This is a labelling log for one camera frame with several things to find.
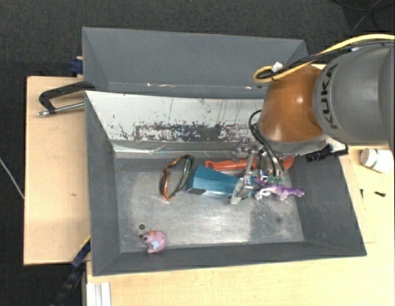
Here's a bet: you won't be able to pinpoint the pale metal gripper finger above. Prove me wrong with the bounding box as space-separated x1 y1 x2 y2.
227 178 251 206
242 183 256 201

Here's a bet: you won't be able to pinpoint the orange tool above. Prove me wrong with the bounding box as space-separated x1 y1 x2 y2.
204 156 295 174

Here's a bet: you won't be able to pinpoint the purple toy animal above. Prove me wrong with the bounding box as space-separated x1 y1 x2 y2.
254 176 306 201

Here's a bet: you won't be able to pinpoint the teal blue box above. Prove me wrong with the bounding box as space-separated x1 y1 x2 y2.
184 164 246 201

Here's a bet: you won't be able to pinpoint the grey metal bin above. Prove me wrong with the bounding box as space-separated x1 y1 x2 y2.
81 26 368 277

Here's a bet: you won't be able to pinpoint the brown sunglasses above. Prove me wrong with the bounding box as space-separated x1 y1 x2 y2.
159 154 195 201

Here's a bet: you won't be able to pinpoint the pink toy animal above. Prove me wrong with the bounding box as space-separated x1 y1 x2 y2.
140 229 168 255

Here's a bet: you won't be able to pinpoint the white plastic container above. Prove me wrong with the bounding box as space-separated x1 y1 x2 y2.
359 147 395 175

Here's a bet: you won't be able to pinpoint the pale wood flat board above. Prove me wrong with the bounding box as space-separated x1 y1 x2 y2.
22 75 91 266

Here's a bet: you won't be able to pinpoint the black cylinder on white bracket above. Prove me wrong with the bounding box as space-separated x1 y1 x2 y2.
304 138 350 164

